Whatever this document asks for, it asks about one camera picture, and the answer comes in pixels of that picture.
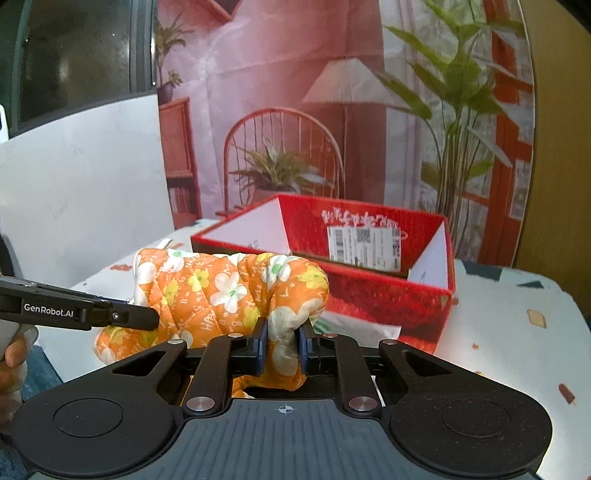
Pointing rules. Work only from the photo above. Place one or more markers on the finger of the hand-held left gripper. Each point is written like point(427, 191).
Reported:
point(129, 316)

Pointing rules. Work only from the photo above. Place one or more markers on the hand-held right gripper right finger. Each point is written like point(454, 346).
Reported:
point(302, 348)

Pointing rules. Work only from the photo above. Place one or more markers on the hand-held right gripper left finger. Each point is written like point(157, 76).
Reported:
point(263, 344)

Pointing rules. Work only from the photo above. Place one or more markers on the orange floral quilted cloth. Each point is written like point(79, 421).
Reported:
point(207, 286)

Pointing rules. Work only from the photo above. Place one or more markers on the red cardboard box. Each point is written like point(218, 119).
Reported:
point(369, 295)

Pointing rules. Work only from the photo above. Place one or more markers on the person's left hand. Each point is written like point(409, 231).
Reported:
point(14, 364)

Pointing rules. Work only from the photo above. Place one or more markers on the person's blue jeans leg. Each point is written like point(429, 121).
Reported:
point(41, 374)

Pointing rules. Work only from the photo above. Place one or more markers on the white printed tablecloth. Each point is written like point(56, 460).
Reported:
point(508, 332)

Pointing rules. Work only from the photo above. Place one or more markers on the dark framed window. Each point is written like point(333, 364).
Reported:
point(138, 46)

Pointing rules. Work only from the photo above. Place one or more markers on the printed room scene wall cloth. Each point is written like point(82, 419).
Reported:
point(286, 92)

